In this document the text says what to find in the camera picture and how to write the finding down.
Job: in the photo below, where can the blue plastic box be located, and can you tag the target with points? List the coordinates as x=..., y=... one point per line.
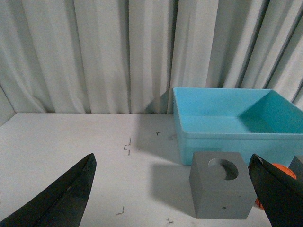
x=247, y=121

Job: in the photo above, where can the gray block with round hole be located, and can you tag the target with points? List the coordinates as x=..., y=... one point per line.
x=220, y=186

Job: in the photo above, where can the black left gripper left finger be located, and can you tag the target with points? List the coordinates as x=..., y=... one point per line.
x=61, y=204

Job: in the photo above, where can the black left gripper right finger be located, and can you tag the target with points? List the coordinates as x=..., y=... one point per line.
x=280, y=195

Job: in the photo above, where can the gray block with square hole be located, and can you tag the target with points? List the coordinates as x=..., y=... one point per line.
x=297, y=167

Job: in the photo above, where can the white pleated curtain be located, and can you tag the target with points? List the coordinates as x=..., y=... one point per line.
x=126, y=56

